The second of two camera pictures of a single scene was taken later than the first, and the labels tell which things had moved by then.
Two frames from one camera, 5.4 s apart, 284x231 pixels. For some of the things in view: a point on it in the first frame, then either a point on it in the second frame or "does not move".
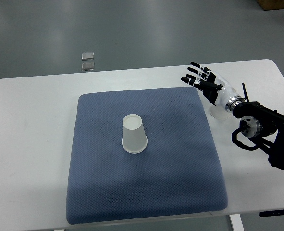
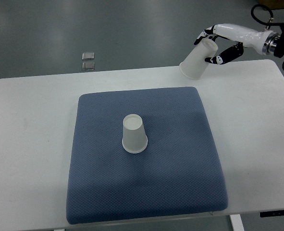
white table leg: x=237 y=222 does not move
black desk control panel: x=277 y=212 does not move
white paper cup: x=219 y=111 to x=194 y=65
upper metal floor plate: x=88 y=56 does not move
